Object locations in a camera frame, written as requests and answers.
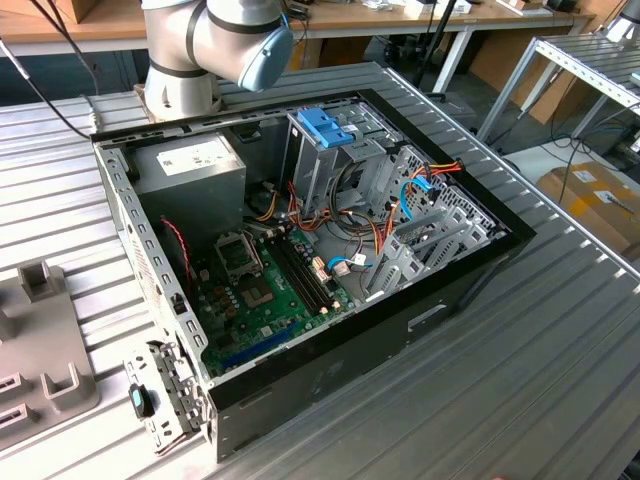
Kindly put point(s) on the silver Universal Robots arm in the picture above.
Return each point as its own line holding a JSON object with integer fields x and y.
{"x": 220, "y": 35}

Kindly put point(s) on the metal disk bay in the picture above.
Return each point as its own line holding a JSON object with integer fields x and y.
{"x": 410, "y": 270}

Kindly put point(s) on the black RAM slot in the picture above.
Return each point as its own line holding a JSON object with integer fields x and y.
{"x": 310, "y": 270}
{"x": 297, "y": 275}
{"x": 290, "y": 278}
{"x": 304, "y": 273}

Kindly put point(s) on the metal drive cage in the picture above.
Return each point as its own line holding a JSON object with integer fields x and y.
{"x": 320, "y": 170}

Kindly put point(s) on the green motherboard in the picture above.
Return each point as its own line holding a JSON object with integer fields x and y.
{"x": 274, "y": 321}

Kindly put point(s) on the blue plastic bay latch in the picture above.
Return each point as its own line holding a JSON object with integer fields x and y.
{"x": 322, "y": 127}

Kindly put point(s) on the blue expansion slot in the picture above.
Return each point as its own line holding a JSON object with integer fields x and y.
{"x": 260, "y": 346}

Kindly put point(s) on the black open PC case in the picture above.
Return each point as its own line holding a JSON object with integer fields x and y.
{"x": 350, "y": 360}

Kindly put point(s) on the grey power supply box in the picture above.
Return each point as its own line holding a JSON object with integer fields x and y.
{"x": 190, "y": 200}

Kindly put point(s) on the flat cardboard sheet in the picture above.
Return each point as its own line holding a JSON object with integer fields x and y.
{"x": 500, "y": 60}
{"x": 340, "y": 52}

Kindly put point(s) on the black tripod leg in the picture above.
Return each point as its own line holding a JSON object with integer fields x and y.
{"x": 424, "y": 72}

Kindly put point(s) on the metal expansion card latch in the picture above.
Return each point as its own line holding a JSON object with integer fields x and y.
{"x": 172, "y": 395}

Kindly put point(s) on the wooden desk with white legs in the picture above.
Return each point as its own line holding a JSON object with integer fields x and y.
{"x": 380, "y": 17}

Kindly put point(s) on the black tab with blue stripe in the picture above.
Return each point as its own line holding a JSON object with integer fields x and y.
{"x": 141, "y": 402}

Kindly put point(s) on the cardboard box with label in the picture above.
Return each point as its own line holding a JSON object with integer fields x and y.
{"x": 590, "y": 220}

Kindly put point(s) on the grey parts rack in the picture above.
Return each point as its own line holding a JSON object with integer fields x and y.
{"x": 45, "y": 340}

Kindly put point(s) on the brown box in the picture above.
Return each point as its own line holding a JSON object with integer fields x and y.
{"x": 87, "y": 10}

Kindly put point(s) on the metal frame table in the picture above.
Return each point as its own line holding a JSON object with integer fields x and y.
{"x": 560, "y": 56}

